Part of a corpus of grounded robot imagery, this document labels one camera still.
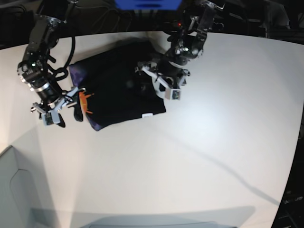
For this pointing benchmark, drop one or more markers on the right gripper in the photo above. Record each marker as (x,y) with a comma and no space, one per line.
(42,79)

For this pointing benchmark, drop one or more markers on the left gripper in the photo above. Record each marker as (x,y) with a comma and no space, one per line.
(170,64)

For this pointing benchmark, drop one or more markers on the black T-shirt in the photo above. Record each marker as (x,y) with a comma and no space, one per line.
(115,93)

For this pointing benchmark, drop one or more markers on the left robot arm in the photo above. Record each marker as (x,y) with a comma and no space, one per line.
(196,19)

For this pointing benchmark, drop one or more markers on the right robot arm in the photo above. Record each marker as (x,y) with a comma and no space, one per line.
(52,16)

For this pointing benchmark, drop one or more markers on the white garment label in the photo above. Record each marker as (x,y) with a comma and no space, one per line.
(147,115)

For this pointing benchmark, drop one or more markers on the white panel at table corner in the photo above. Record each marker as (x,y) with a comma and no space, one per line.
(20,205)

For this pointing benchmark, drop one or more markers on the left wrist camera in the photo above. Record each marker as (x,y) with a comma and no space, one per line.
(172,94)

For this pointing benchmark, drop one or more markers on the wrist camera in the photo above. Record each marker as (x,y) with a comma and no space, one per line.
(51,118)
(172,94)

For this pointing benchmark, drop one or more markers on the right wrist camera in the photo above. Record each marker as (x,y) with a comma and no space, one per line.
(51,118)

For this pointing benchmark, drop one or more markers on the blue plastic mount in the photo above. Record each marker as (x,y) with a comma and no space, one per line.
(148,4)

